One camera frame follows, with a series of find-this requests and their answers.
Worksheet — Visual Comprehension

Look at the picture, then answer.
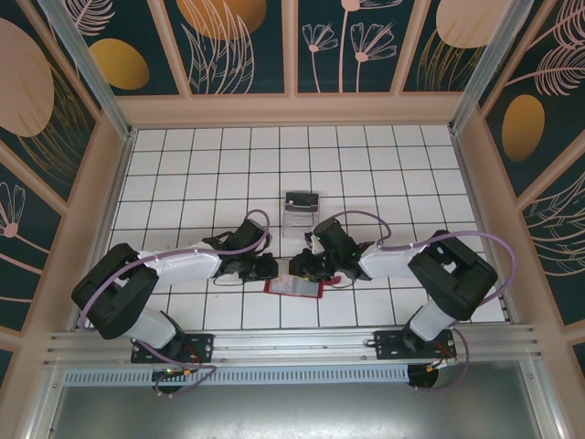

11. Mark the white card with red print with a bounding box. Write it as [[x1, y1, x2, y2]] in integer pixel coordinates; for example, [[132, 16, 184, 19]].
[[268, 274, 294, 294]]

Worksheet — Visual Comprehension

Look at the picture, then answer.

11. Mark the aluminium table side rail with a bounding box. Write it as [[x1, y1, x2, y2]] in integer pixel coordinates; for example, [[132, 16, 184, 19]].
[[68, 130, 137, 331], [450, 130, 513, 324]]

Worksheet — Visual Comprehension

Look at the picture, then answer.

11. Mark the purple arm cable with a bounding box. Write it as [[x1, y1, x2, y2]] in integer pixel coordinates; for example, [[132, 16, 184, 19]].
[[324, 209, 513, 394], [77, 209, 273, 398]]

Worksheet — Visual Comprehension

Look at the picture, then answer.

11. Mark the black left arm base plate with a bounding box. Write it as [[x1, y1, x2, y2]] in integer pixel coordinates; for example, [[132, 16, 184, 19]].
[[131, 333, 216, 365]]

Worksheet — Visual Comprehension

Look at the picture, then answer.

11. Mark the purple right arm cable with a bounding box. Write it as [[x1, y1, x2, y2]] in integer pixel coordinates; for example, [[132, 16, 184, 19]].
[[324, 209, 513, 394]]

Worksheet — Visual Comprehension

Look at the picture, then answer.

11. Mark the black VIP card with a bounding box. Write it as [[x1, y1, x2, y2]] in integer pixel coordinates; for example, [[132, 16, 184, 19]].
[[284, 191, 320, 213]]

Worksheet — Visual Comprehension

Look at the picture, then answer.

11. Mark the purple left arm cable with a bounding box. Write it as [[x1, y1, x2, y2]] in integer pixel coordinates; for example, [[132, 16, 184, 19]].
[[77, 209, 273, 398]]

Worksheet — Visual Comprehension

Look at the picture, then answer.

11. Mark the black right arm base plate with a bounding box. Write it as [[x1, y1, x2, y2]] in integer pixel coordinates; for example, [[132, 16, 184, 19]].
[[373, 329, 458, 361]]

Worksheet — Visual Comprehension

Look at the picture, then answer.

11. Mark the aluminium mounting rail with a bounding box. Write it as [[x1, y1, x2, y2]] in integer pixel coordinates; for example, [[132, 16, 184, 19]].
[[43, 323, 545, 367]]

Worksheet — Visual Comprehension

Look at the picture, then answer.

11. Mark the red card holder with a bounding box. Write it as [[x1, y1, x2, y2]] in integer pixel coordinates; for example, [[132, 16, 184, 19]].
[[263, 273, 343, 302]]

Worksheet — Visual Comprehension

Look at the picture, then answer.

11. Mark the clear acrylic card stand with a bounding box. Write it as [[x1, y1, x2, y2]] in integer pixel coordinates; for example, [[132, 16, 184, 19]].
[[280, 190, 322, 242]]

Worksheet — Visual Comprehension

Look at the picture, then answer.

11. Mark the grey metal sheet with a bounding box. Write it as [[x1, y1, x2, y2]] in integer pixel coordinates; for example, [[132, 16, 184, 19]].
[[43, 360, 543, 439]]

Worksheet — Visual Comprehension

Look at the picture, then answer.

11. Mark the perforated metal cable tray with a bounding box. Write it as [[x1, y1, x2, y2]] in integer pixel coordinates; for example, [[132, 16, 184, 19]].
[[63, 368, 410, 386]]

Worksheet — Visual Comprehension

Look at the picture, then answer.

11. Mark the aluminium frame post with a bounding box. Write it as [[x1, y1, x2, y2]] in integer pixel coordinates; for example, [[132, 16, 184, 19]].
[[449, 0, 538, 134], [38, 0, 137, 141]]

